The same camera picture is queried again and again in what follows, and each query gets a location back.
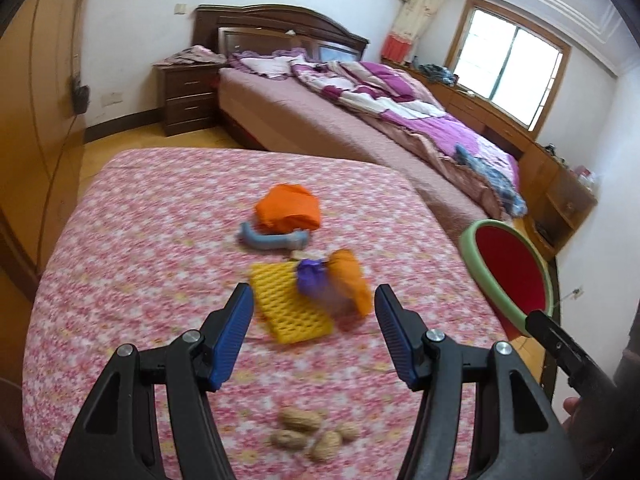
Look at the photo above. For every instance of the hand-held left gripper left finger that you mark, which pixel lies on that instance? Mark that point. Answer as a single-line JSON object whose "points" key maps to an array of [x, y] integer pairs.
{"points": [[227, 340]]}

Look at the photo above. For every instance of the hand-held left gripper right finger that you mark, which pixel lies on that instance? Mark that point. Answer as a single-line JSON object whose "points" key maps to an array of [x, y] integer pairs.
{"points": [[397, 335]]}

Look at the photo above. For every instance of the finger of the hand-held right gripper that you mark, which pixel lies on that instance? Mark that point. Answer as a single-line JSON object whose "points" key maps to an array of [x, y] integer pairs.
{"points": [[547, 332]]}

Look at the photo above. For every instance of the yellow foam net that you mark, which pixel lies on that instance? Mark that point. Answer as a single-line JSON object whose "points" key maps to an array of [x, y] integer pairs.
{"points": [[290, 310]]}

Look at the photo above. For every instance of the red bin with green rim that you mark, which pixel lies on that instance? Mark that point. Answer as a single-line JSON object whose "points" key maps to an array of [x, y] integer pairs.
{"points": [[510, 270]]}

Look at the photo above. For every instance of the grey-blue foam tube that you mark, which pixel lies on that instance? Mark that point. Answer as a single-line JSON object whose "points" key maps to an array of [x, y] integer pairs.
{"points": [[272, 241]]}

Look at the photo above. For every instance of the orange cloth pouch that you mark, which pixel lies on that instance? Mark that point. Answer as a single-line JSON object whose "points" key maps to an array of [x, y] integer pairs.
{"points": [[290, 207]]}

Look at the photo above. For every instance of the person's right hand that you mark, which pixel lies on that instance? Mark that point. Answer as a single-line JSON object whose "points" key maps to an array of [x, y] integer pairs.
{"points": [[572, 407]]}

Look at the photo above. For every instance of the pink floral tablecloth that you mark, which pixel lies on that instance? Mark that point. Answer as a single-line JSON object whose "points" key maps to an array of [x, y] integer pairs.
{"points": [[150, 260]]}

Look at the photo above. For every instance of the blue plaid cloth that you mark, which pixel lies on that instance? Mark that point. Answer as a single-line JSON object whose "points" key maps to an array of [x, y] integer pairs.
{"points": [[490, 175]]}

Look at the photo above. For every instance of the small black stand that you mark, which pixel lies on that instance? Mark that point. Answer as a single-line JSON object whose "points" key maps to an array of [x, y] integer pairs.
{"points": [[550, 149]]}

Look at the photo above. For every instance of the purple patchwork quilt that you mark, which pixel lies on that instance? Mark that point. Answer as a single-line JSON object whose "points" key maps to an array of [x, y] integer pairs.
{"points": [[390, 110]]}

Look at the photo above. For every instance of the long low wooden cabinet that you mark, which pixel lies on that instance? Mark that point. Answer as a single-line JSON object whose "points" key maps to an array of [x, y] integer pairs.
{"points": [[480, 115]]}

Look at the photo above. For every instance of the dark wooden nightstand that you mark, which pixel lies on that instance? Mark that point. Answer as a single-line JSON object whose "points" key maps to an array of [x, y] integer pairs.
{"points": [[190, 102]]}

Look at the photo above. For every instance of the dark wooden bed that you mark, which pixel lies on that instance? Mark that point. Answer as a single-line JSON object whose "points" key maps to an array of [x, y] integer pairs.
{"points": [[280, 105]]}

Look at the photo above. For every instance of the blue clothes pile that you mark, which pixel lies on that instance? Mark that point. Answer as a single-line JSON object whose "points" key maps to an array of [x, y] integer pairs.
{"points": [[435, 74]]}

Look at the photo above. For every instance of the wooden framed window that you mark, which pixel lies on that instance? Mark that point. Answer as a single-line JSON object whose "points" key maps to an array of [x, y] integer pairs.
{"points": [[505, 60]]}

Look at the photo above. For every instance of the white pillow with purple frill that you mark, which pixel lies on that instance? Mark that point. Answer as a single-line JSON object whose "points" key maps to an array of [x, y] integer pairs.
{"points": [[265, 65]]}

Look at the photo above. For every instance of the black hanging pouch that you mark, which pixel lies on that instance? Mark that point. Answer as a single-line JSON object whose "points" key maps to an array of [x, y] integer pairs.
{"points": [[81, 100]]}

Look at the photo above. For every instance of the pink clothes pile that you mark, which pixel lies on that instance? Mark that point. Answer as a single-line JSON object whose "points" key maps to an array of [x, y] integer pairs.
{"points": [[192, 55]]}

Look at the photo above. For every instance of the light wooden wardrobe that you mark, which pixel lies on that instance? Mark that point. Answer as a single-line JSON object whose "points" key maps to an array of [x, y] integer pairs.
{"points": [[40, 110]]}

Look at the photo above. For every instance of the cream and red curtain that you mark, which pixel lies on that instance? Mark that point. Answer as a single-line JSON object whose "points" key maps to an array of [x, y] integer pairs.
{"points": [[412, 20]]}

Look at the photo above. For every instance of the wall socket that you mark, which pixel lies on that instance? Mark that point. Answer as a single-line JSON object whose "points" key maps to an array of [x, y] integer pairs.
{"points": [[114, 98]]}

